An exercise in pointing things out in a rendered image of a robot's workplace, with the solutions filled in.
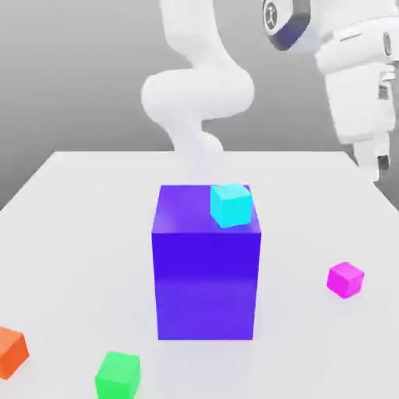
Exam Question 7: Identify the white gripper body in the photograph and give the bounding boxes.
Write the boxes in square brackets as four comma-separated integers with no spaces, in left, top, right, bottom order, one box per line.
[323,65,397,147]

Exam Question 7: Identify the small magenta cube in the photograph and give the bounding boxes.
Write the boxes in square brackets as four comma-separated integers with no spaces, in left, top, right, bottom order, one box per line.
[326,261,365,300]

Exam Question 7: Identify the small cyan cube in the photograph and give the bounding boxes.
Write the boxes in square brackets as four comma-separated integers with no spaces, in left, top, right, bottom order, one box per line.
[209,182,253,229]

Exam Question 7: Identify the small green cube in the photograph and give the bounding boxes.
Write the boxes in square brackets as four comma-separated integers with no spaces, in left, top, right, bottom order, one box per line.
[94,350,142,399]

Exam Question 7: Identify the small orange cube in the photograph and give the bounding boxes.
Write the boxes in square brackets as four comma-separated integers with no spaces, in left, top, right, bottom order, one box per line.
[0,326,30,382]

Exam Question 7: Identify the large purple box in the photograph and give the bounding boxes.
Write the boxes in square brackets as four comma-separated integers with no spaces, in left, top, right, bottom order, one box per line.
[151,183,262,341]

